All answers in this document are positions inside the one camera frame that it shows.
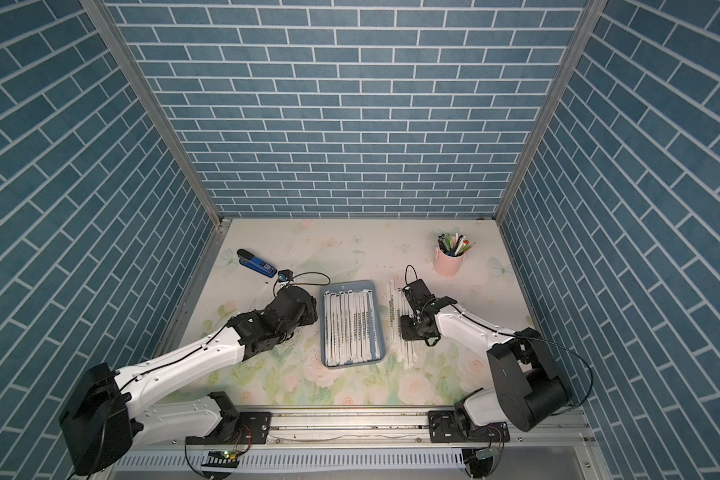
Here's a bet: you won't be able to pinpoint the straw being gripped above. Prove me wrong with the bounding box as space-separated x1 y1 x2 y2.
335 294 348 365

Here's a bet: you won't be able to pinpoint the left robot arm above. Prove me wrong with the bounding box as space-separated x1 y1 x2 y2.
59 286 317 476

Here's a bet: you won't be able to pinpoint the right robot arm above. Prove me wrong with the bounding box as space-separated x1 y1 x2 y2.
400 279 571 436

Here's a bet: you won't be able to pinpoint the blue storage tray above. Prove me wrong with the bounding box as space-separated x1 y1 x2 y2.
317 280 386 369

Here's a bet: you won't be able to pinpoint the right wrapped straw pile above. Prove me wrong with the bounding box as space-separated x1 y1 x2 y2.
388 280 417 369

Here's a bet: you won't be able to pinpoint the pink pen cup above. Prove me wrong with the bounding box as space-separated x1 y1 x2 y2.
433 247 465 277

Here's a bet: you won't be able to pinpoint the blue stapler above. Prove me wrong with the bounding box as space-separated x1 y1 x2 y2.
237 249 278 278

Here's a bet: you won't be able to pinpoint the pens in cup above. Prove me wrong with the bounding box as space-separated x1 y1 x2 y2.
437 234 472 258

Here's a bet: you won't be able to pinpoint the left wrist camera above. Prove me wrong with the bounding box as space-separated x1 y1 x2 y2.
278 269 294 283

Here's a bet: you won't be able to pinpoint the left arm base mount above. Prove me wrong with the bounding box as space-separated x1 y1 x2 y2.
185 411 272 447

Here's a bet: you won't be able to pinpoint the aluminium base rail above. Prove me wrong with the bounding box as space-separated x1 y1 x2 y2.
133 400 594 448

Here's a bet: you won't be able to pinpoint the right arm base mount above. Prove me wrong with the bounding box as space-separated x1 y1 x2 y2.
427 410 510 443

